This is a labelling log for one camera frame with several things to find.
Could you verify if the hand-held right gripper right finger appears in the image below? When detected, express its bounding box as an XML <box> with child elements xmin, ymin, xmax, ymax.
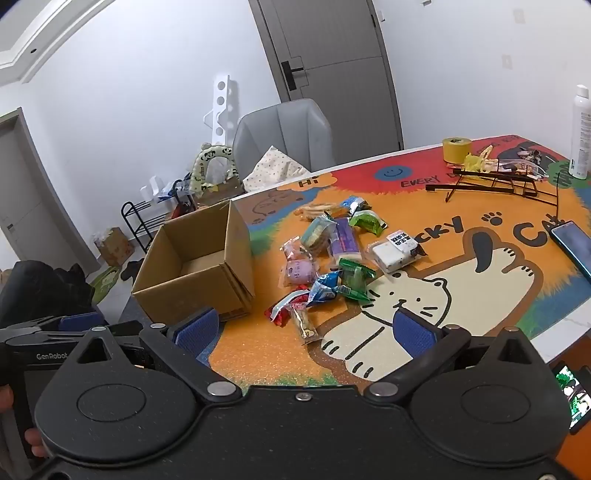
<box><xmin>364</xmin><ymin>308</ymin><xmax>550</xmax><ymax>403</ymax></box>

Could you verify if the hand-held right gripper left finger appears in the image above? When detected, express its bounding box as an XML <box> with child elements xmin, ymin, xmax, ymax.
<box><xmin>69</xmin><ymin>308</ymin><xmax>243</xmax><ymax>403</ymax></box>

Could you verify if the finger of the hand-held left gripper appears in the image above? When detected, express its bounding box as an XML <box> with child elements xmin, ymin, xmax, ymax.
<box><xmin>0</xmin><ymin>311</ymin><xmax>105</xmax><ymax>343</ymax></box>

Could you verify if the dark green snack packet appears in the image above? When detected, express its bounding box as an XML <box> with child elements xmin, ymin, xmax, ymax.
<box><xmin>338</xmin><ymin>257</ymin><xmax>377</xmax><ymax>303</ymax></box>

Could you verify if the white cake packet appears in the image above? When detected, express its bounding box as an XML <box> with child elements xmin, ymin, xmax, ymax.
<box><xmin>367</xmin><ymin>231</ymin><xmax>426</xmax><ymax>274</ymax></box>

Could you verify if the red snack packet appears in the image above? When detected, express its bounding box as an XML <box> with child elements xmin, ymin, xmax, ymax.
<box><xmin>264</xmin><ymin>288</ymin><xmax>310</xmax><ymax>326</ymax></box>

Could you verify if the brown cardboard box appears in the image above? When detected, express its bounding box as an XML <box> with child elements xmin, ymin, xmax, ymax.
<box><xmin>131</xmin><ymin>199</ymin><xmax>256</xmax><ymax>323</ymax></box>

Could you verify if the blue white snack packet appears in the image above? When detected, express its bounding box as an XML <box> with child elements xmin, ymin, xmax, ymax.
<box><xmin>306</xmin><ymin>271</ymin><xmax>345</xmax><ymax>306</ymax></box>

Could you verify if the clear snack stick packet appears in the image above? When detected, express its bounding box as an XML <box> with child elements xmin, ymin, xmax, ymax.
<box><xmin>290</xmin><ymin>302</ymin><xmax>322</xmax><ymax>346</ymax></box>

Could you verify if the purple round pastry packet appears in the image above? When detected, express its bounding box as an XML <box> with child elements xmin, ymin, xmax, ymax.
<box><xmin>279</xmin><ymin>258</ymin><xmax>319</xmax><ymax>289</ymax></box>

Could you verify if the purple snack packet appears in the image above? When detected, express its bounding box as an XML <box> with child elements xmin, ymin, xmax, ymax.
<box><xmin>328</xmin><ymin>217</ymin><xmax>363</xmax><ymax>261</ymax></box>

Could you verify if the bright green snack packet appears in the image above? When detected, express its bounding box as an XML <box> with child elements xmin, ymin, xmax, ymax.
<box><xmin>348</xmin><ymin>210</ymin><xmax>389</xmax><ymax>236</ymax></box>

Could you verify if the teal band cookie packet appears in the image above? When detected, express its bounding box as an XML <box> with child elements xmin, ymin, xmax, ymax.
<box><xmin>300</xmin><ymin>215</ymin><xmax>338</xmax><ymax>254</ymax></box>

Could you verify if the person's left hand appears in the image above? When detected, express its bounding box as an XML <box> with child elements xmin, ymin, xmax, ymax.
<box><xmin>0</xmin><ymin>385</ymin><xmax>49</xmax><ymax>459</ymax></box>

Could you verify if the green floor mat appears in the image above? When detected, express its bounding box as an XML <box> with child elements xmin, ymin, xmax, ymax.
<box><xmin>90</xmin><ymin>265</ymin><xmax>123</xmax><ymax>303</ymax></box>

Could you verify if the colourful cat print table mat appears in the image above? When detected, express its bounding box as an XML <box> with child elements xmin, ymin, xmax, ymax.
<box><xmin>203</xmin><ymin>134</ymin><xmax>591</xmax><ymax>393</ymax></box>

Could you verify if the small printed cardboard box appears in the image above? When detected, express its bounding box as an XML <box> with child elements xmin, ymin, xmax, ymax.
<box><xmin>95</xmin><ymin>227</ymin><xmax>134</xmax><ymax>266</ymax></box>

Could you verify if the black metal shoe rack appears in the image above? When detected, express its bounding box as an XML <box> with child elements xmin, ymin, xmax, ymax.
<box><xmin>121</xmin><ymin>191</ymin><xmax>199</xmax><ymax>254</ymax></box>

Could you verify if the plain grey door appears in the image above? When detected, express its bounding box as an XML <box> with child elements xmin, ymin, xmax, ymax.
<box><xmin>0</xmin><ymin>107</ymin><xmax>93</xmax><ymax>273</ymax></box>

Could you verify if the brown box with yellow tape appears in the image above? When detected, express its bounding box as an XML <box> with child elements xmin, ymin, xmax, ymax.
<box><xmin>198</xmin><ymin>175</ymin><xmax>245</xmax><ymax>206</ymax></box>

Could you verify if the blue plastic bag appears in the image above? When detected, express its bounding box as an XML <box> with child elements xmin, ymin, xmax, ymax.
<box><xmin>161</xmin><ymin>180</ymin><xmax>195</xmax><ymax>201</ymax></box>

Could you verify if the white plastic object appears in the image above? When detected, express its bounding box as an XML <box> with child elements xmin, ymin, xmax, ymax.
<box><xmin>140</xmin><ymin>174</ymin><xmax>162</xmax><ymax>201</ymax></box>

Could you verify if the smartphone with bright screen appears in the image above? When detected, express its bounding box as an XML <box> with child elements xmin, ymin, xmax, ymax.
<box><xmin>551</xmin><ymin>360</ymin><xmax>591</xmax><ymax>435</ymax></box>

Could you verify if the cream dotted cushion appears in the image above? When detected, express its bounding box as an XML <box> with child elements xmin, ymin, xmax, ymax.
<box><xmin>242</xmin><ymin>145</ymin><xmax>312</xmax><ymax>193</ymax></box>

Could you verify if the black smartphone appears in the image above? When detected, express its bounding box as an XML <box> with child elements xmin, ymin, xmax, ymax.
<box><xmin>550</xmin><ymin>220</ymin><xmax>591</xmax><ymax>281</ymax></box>

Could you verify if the yellow tape roll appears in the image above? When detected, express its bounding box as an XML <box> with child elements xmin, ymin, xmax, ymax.
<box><xmin>442</xmin><ymin>137</ymin><xmax>472</xmax><ymax>164</ymax></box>

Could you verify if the clear bag of small items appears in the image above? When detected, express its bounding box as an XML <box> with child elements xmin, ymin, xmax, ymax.
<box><xmin>499</xmin><ymin>148</ymin><xmax>555</xmax><ymax>178</ymax></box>

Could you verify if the grey upholstered chair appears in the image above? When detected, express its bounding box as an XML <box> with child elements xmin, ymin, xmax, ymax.
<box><xmin>232</xmin><ymin>98</ymin><xmax>337</xmax><ymax>172</ymax></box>

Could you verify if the white rack with round holes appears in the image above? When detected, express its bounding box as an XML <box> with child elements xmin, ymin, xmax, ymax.
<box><xmin>202</xmin><ymin>74</ymin><xmax>240</xmax><ymax>151</ymax></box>

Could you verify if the white spray bottle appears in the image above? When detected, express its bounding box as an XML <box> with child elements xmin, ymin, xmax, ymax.
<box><xmin>568</xmin><ymin>84</ymin><xmax>591</xmax><ymax>180</ymax></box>

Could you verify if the grey door with black lock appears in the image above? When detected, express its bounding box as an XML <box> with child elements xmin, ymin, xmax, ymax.
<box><xmin>249</xmin><ymin>0</ymin><xmax>403</xmax><ymax>151</ymax></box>

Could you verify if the black wire stand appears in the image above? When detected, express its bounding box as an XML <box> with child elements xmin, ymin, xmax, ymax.
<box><xmin>426</xmin><ymin>159</ymin><xmax>550</xmax><ymax>204</ymax></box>

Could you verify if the panda print padded ring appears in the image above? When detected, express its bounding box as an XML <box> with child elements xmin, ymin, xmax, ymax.
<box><xmin>189</xmin><ymin>143</ymin><xmax>241</xmax><ymax>195</ymax></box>

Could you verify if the black door lock handle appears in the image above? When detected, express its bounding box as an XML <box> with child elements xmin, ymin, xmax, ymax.
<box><xmin>281</xmin><ymin>58</ymin><xmax>305</xmax><ymax>92</ymax></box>

